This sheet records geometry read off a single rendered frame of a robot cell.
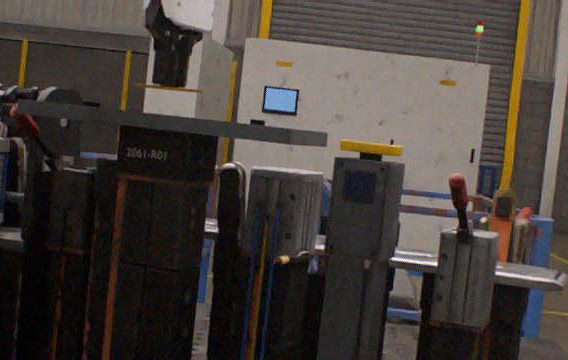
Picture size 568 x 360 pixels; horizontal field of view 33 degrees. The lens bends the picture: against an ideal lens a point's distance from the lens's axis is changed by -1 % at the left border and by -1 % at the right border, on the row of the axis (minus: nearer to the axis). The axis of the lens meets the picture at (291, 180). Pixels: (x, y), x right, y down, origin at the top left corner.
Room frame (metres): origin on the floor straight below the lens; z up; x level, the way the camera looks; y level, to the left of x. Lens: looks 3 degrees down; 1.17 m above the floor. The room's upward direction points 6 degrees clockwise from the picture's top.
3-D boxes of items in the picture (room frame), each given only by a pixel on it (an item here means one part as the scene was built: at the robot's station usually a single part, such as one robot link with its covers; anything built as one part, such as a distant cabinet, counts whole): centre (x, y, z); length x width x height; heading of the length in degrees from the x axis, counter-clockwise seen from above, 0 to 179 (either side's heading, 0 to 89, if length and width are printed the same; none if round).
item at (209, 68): (10.70, 1.20, 1.22); 2.40 x 0.54 x 2.45; 177
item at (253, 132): (1.22, 0.16, 1.16); 0.37 x 0.14 x 0.02; 70
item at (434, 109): (9.78, -0.61, 1.22); 2.40 x 0.54 x 2.45; 91
